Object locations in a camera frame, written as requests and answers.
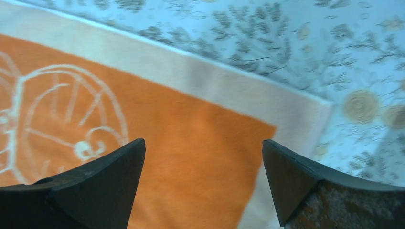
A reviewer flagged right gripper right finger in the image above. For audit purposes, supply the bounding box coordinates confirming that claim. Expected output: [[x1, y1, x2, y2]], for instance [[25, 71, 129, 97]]
[[262, 139, 405, 229]]

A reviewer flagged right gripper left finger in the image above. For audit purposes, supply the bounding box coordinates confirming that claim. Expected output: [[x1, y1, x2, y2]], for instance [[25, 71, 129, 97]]
[[0, 138, 146, 229]]

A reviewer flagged orange cartoon towel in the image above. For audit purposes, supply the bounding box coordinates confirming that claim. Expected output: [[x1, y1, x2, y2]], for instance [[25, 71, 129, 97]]
[[0, 0, 331, 229]]

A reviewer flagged floral table mat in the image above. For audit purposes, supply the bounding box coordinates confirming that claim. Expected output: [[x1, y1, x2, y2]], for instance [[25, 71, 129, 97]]
[[32, 0, 405, 186]]

